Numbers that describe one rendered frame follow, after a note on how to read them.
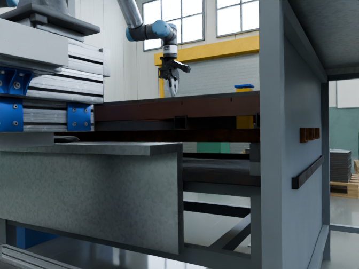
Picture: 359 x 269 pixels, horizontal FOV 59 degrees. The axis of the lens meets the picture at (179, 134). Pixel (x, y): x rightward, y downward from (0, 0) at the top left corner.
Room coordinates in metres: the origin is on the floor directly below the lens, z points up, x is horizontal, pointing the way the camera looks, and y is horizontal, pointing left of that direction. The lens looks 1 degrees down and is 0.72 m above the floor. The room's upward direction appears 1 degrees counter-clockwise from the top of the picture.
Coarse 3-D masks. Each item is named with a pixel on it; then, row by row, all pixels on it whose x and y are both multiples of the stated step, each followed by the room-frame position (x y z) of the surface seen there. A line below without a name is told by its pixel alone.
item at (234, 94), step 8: (184, 96) 1.14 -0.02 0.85; (192, 96) 1.12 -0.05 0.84; (200, 96) 1.11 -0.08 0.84; (208, 96) 1.09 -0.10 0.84; (216, 96) 1.08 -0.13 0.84; (224, 96) 1.06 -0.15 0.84; (232, 96) 1.05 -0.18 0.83; (240, 96) 1.04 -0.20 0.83; (96, 104) 1.35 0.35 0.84; (104, 104) 1.33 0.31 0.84; (112, 104) 1.31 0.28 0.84; (120, 104) 1.28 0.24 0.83
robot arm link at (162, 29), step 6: (150, 24) 1.49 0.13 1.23; (156, 24) 1.45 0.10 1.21; (162, 24) 1.44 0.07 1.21; (168, 24) 1.48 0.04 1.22; (150, 30) 1.48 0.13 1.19; (156, 30) 1.45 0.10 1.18; (162, 30) 1.44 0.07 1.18; (168, 30) 1.47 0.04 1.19; (150, 36) 1.50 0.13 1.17; (156, 36) 1.49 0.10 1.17; (162, 36) 1.48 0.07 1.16; (168, 36) 1.50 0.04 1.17
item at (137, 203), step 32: (0, 160) 1.55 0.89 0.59; (32, 160) 1.43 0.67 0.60; (64, 160) 1.33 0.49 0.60; (96, 160) 1.24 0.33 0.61; (128, 160) 1.16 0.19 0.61; (160, 160) 1.09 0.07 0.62; (0, 192) 1.55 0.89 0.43; (32, 192) 1.43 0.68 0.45; (64, 192) 1.33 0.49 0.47; (96, 192) 1.24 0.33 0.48; (128, 192) 1.16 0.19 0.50; (160, 192) 1.09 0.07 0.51; (32, 224) 1.44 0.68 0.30; (64, 224) 1.33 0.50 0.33; (96, 224) 1.24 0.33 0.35; (128, 224) 1.16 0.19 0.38; (160, 224) 1.09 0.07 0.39
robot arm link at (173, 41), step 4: (172, 24) 1.56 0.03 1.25; (176, 28) 1.58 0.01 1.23; (176, 32) 1.58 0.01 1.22; (176, 36) 1.58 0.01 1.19; (172, 40) 1.56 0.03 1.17; (176, 40) 1.58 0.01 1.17; (164, 44) 1.57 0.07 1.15; (168, 44) 1.56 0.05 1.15; (172, 44) 1.56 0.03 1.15; (176, 44) 1.58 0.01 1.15
